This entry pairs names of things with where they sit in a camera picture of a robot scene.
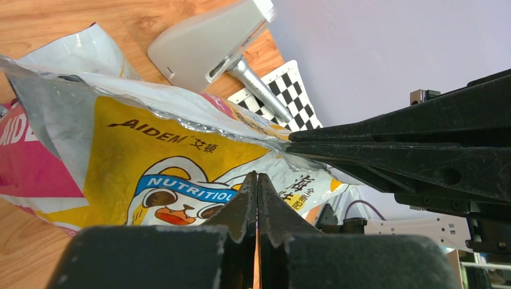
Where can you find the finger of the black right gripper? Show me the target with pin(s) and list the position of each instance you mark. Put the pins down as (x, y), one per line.
(478, 114)
(474, 173)

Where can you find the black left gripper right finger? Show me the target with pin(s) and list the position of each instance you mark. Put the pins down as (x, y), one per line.
(295, 254)

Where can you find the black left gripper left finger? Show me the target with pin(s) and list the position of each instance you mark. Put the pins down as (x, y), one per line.
(217, 254)

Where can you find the pet food bag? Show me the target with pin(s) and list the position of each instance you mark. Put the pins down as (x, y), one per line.
(87, 143)

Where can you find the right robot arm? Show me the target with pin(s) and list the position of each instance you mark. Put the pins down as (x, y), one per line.
(463, 224)

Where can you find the checkerboard mat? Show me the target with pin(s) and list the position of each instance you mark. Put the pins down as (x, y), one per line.
(286, 84)

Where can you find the white metronome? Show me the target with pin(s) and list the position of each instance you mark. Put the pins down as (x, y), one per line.
(194, 53)

